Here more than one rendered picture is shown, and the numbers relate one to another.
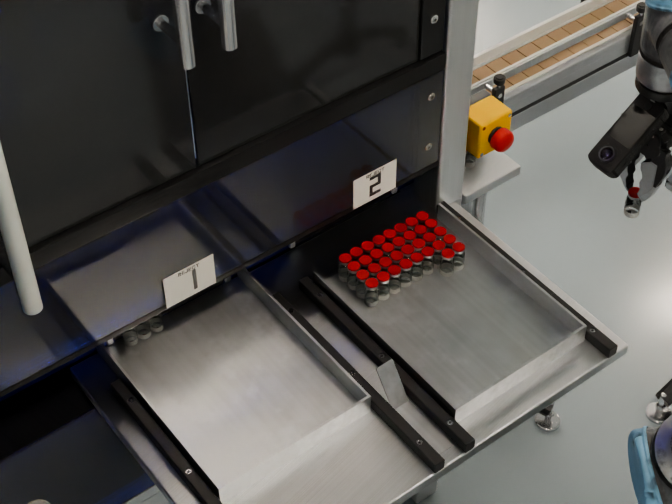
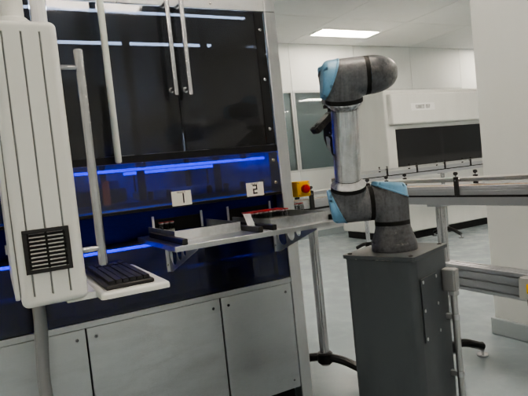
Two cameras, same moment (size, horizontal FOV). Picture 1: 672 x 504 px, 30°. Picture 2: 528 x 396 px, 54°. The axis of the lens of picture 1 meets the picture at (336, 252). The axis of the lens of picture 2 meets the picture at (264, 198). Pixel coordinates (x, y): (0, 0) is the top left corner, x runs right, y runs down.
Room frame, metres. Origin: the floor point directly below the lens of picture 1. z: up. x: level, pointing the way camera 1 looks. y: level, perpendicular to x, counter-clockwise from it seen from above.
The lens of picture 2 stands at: (-0.79, -0.43, 1.10)
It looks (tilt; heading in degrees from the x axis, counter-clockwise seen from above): 3 degrees down; 9
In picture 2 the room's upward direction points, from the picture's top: 6 degrees counter-clockwise
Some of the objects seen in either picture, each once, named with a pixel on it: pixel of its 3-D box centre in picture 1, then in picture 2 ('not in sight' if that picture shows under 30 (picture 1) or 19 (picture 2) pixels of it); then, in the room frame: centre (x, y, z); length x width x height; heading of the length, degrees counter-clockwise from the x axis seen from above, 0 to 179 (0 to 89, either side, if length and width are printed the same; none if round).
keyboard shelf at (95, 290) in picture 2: not in sight; (107, 282); (0.75, 0.33, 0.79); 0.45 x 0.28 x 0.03; 36
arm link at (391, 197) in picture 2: not in sight; (388, 199); (0.97, -0.59, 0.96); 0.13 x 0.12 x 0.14; 96
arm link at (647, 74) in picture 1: (664, 63); not in sight; (1.30, -0.43, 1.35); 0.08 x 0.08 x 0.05
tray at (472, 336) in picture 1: (446, 305); (278, 218); (1.30, -0.17, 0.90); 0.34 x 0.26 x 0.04; 37
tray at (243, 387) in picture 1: (230, 373); (192, 229); (1.17, 0.16, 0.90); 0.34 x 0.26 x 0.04; 37
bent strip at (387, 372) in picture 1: (414, 406); (255, 221); (1.10, -0.11, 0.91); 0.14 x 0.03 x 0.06; 37
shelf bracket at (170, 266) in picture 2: not in sight; (182, 259); (1.06, 0.17, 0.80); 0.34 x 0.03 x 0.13; 37
